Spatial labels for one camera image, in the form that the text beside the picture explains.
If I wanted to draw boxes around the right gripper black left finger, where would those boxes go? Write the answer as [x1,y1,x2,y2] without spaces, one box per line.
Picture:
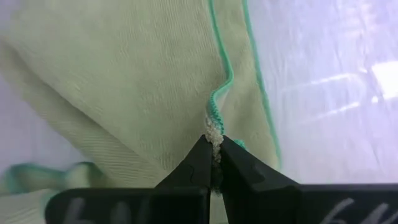
[45,134,213,224]

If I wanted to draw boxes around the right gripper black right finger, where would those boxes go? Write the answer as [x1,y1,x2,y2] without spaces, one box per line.
[218,135,398,224]

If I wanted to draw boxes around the light green microfiber towel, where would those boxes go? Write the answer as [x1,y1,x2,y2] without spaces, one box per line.
[0,0,282,224]

